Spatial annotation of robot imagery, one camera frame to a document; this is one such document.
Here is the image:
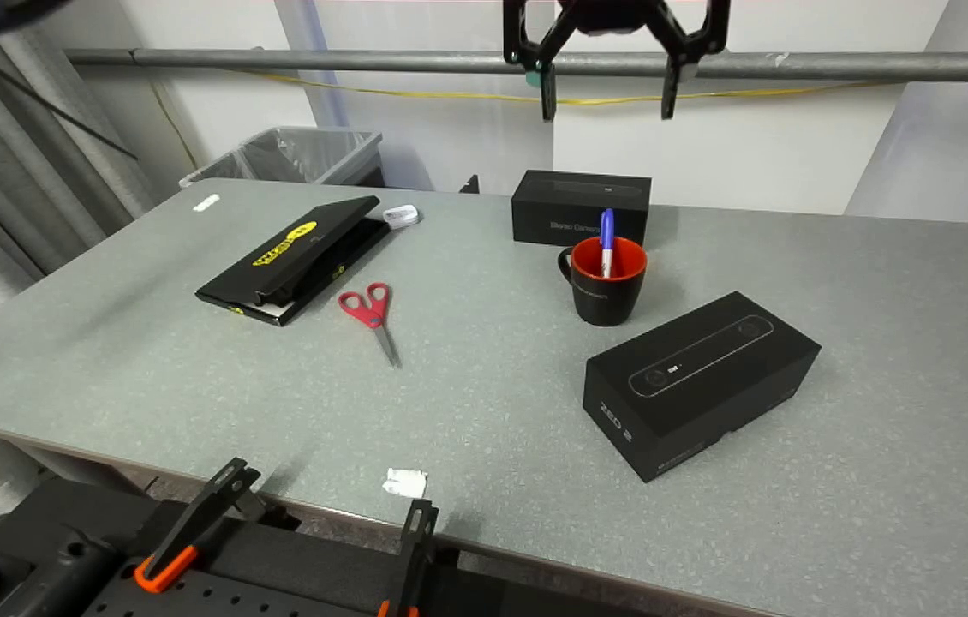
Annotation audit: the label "large black camera box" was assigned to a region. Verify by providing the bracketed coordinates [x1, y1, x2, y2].
[582, 291, 823, 484]

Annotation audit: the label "grey bin with clear liner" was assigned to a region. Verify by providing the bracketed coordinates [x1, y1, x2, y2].
[179, 126, 385, 189]

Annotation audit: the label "blue marker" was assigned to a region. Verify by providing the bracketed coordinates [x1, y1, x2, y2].
[599, 207, 617, 279]

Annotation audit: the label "small black camera box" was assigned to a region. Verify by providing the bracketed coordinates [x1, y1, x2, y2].
[511, 169, 654, 249]

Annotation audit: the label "yellow cable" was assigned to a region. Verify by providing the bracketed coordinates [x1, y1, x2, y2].
[148, 69, 883, 172]

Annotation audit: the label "black mug red inside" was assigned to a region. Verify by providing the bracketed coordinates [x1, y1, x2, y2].
[557, 236, 649, 328]

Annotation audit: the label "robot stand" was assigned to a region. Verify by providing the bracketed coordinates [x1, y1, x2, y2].
[0, 476, 648, 617]

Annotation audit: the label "grey metal pipe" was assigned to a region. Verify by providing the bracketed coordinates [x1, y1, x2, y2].
[64, 47, 968, 85]

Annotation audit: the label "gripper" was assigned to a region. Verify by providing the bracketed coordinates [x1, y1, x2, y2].
[503, 0, 731, 123]

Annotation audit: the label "black clamp orange handle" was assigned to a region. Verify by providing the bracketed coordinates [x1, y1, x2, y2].
[134, 457, 263, 595]
[376, 498, 441, 617]

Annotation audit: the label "grey curtain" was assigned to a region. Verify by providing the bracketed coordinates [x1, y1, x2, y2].
[0, 33, 161, 344]

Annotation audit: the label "open black case yellow print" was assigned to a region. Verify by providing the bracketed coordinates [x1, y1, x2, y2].
[195, 195, 391, 327]

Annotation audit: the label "red handled scissors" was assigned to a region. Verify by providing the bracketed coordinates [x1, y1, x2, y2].
[338, 282, 403, 369]

